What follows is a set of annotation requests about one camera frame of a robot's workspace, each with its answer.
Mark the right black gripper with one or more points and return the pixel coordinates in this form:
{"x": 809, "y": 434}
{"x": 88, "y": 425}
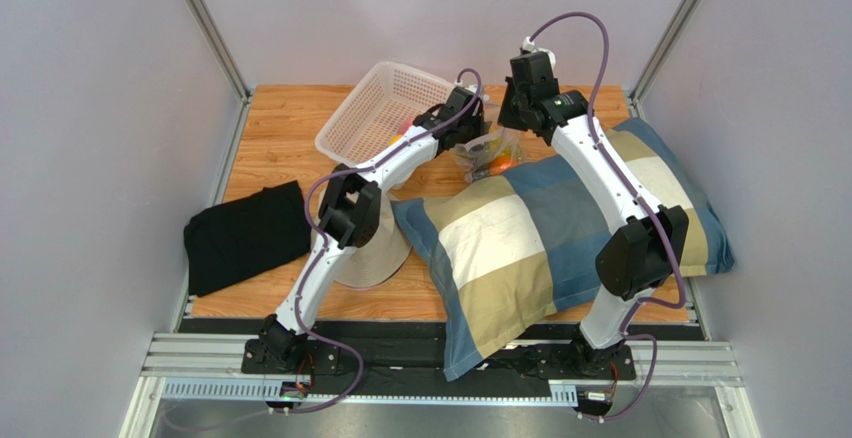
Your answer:
{"x": 509, "y": 117}

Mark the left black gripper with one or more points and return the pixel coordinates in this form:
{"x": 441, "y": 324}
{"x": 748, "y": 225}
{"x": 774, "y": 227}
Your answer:
{"x": 477, "y": 119}

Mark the clear zip top bag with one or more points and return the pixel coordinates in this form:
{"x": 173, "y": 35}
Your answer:
{"x": 475, "y": 156}

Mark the white plastic basket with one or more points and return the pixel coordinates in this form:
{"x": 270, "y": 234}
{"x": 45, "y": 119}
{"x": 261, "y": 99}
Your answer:
{"x": 370, "y": 116}

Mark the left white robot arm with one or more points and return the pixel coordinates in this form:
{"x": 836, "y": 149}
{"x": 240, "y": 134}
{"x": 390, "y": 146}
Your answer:
{"x": 348, "y": 218}

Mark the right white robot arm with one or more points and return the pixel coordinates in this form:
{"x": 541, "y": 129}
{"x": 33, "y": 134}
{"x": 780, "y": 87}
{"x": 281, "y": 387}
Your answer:
{"x": 647, "y": 237}

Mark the orange fake fruit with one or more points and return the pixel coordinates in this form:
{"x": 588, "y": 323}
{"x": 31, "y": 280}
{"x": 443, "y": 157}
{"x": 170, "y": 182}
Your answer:
{"x": 501, "y": 164}

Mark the pink fake fruit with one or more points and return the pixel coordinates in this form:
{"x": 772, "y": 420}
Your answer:
{"x": 405, "y": 125}

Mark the blue beige checkered pillow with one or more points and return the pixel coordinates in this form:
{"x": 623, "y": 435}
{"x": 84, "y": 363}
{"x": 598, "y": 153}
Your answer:
{"x": 510, "y": 250}

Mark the beige bucket hat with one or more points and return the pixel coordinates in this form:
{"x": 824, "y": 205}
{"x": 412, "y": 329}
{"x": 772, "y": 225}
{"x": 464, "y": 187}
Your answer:
{"x": 375, "y": 262}

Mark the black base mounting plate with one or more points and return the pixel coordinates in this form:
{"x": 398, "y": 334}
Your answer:
{"x": 407, "y": 358}

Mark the black folded cloth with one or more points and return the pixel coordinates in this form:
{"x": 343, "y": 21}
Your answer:
{"x": 232, "y": 242}

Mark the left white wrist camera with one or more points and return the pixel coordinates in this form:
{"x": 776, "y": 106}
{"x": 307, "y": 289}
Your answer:
{"x": 474, "y": 88}

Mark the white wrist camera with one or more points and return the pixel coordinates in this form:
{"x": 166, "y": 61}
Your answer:
{"x": 474, "y": 88}
{"x": 529, "y": 46}

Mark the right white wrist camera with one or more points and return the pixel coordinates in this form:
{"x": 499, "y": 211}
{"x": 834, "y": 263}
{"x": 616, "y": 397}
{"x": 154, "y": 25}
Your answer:
{"x": 529, "y": 46}

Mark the aluminium frame rail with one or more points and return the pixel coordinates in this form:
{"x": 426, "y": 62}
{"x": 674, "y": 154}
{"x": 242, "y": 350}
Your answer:
{"x": 195, "y": 385}

